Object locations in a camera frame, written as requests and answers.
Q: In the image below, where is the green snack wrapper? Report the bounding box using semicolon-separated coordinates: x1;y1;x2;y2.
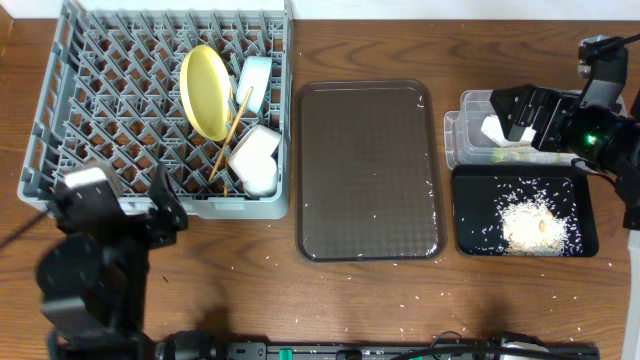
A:
491;149;561;164

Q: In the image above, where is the white paper napkin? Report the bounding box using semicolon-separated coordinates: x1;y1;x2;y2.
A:
481;115;536;148

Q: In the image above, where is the white bowl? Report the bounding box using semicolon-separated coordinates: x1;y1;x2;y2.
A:
229;125;281;182

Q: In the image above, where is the pale green cup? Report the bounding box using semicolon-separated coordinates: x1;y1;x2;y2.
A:
243;158;278;198

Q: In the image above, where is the yellow plate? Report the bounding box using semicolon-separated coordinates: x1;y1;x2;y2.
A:
179;45;232;141

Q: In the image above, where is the wooden chopstick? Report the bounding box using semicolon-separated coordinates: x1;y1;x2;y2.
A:
208;86;254;183
222;102;235;198

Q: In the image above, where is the light blue bowl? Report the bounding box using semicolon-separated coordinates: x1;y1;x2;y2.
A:
235;56;272;114

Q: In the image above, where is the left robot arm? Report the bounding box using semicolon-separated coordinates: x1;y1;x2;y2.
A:
36;162;188;359

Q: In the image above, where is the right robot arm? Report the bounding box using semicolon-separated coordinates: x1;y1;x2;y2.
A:
490;83;639;359

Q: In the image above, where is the black waste tray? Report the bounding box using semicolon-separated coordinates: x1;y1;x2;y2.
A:
452;165;599;257

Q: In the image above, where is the clear plastic bin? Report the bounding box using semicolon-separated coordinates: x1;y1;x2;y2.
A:
443;88;626;171

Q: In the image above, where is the spilled rice pile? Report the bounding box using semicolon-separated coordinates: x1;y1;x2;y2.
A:
454;176;584;257

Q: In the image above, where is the grey dish rack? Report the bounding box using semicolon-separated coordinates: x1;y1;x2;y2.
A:
17;1;294;219

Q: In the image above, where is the dark brown serving tray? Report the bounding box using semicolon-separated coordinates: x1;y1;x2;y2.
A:
296;79;447;263

